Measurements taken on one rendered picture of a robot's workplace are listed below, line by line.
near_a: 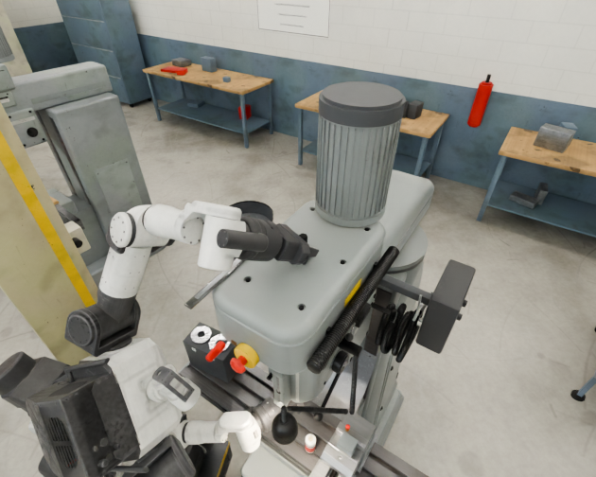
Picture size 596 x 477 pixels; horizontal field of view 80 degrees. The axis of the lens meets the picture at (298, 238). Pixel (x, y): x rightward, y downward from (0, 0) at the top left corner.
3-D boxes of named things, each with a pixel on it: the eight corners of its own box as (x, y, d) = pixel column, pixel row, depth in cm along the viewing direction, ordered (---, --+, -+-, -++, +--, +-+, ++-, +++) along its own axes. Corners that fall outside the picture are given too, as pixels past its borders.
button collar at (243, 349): (254, 373, 80) (253, 358, 76) (235, 360, 83) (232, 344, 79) (260, 365, 81) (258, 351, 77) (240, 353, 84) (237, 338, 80)
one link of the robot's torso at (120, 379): (31, 508, 89) (115, 521, 73) (-14, 381, 89) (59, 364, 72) (132, 432, 116) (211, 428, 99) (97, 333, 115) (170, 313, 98)
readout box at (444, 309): (443, 358, 107) (464, 312, 94) (413, 343, 111) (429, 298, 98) (460, 313, 120) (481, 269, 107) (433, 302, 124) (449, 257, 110)
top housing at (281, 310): (297, 389, 77) (297, 346, 67) (209, 333, 88) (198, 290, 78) (383, 264, 107) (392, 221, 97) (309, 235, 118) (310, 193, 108)
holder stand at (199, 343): (228, 384, 161) (222, 360, 148) (190, 364, 169) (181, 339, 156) (243, 362, 169) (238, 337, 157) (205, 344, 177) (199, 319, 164)
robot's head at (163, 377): (166, 399, 91) (182, 408, 85) (143, 380, 87) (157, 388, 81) (184, 378, 94) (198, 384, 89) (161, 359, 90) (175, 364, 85)
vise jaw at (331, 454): (349, 482, 126) (351, 478, 123) (320, 459, 131) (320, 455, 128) (358, 466, 129) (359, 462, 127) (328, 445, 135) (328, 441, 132)
